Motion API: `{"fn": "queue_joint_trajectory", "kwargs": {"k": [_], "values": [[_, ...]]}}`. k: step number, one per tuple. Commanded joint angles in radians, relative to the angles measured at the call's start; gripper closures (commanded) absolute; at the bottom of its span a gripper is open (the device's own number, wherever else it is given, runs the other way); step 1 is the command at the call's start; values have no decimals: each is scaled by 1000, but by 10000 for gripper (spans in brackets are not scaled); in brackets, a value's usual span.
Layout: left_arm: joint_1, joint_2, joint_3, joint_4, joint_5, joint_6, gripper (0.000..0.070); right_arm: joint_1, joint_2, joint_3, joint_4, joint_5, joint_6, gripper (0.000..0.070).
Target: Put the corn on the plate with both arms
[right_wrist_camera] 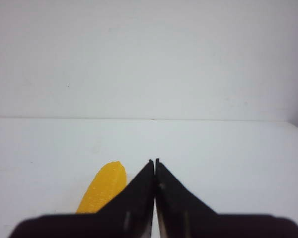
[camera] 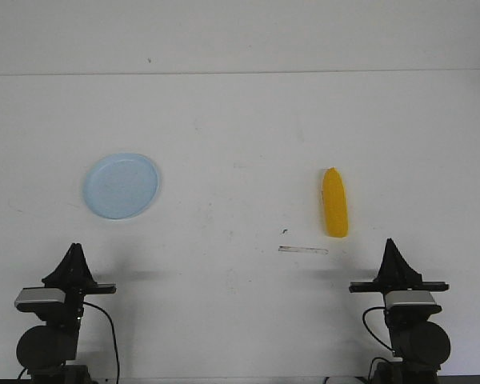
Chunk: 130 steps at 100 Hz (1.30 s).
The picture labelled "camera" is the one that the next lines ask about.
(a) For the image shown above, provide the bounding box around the clear tape strip horizontal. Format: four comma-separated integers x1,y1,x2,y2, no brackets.
278,246,329,255

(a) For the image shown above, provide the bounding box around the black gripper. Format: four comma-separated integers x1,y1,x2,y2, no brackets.
349,238,450,293
42,243,117,317

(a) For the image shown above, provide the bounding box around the yellow corn cob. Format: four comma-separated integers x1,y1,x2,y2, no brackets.
322,167,349,238

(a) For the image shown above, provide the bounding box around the light blue round plate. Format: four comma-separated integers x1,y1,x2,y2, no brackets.
82,153,161,220

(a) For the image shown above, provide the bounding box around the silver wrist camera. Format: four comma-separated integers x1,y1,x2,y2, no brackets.
384,290,442,314
14,287,66,313

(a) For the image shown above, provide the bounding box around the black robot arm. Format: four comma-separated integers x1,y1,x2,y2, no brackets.
14,243,120,383
349,238,451,383

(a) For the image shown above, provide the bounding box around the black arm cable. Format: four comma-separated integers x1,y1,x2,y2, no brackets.
362,306,397,355
82,302,120,383

